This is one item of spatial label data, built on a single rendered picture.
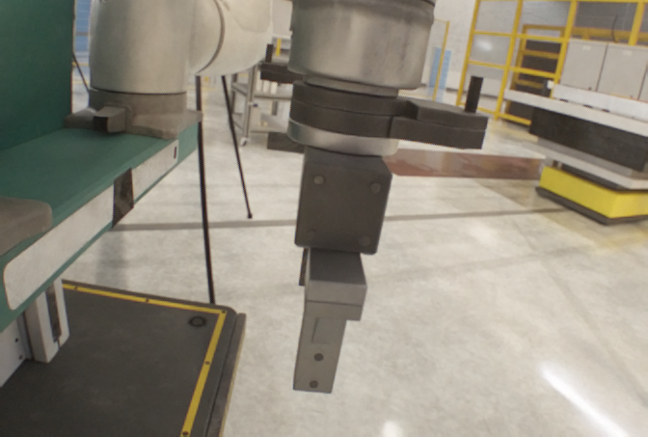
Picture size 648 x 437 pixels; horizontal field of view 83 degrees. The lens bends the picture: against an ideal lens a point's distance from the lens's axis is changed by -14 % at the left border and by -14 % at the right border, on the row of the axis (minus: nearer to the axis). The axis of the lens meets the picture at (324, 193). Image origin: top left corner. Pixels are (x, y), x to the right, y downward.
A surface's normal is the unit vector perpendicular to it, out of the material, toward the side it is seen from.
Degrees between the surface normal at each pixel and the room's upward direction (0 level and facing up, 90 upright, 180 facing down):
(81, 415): 0
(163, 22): 89
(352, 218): 90
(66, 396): 0
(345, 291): 90
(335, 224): 90
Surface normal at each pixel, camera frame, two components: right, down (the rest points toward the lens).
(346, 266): 0.15, -0.94
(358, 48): -0.04, 0.32
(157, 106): 0.75, 0.25
